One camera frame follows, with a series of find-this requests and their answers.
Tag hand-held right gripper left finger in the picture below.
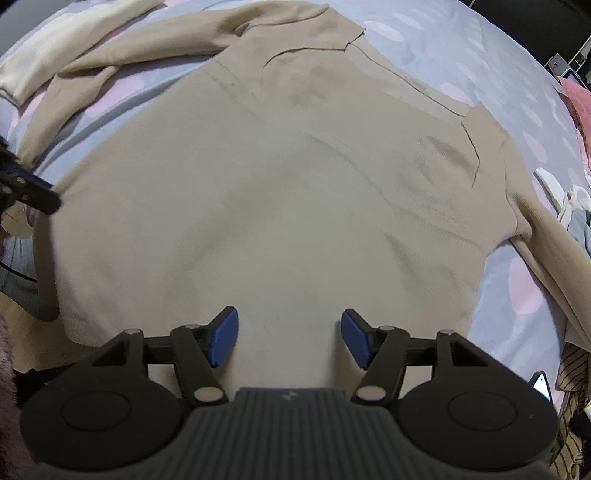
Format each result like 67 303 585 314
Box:
92 306 239 404

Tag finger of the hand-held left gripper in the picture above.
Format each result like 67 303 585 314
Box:
0 138 63 215

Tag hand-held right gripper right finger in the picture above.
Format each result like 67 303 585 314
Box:
341 308 488 403

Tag beige sweater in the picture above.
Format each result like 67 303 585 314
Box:
21 0 591 344

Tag grey cloth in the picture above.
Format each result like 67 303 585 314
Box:
0 217 61 324

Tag cream white garment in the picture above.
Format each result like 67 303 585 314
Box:
0 0 167 104

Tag pink fuzzy robe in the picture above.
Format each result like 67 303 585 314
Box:
0 318 21 411

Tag phone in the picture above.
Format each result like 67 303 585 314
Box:
529 370 552 402

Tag striped cloth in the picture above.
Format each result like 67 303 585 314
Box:
556 342 591 480

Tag grey-blue garment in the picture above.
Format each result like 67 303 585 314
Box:
561 208 591 257

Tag pink pillow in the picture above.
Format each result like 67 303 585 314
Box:
556 76 591 167

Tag white nightstand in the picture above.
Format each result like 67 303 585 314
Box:
545 53 587 86

